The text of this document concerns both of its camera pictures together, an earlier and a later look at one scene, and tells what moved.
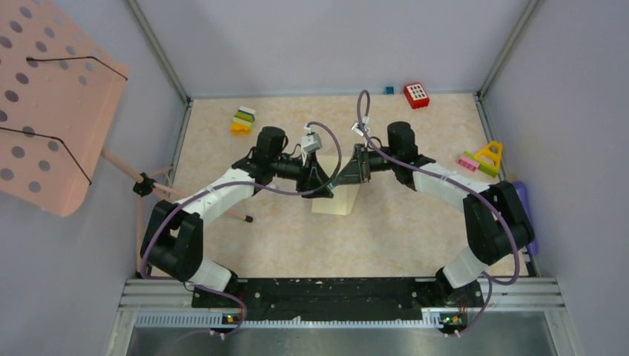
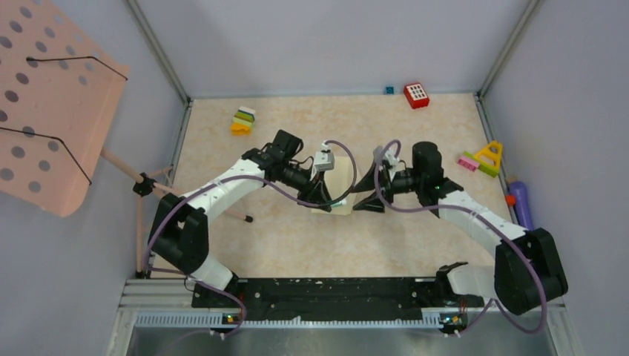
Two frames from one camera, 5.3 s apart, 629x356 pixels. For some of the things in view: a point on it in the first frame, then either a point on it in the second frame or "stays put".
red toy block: [416, 95] stays put
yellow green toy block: [489, 159] stays put
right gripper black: [356, 171] → [386, 185]
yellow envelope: [343, 198] stays put
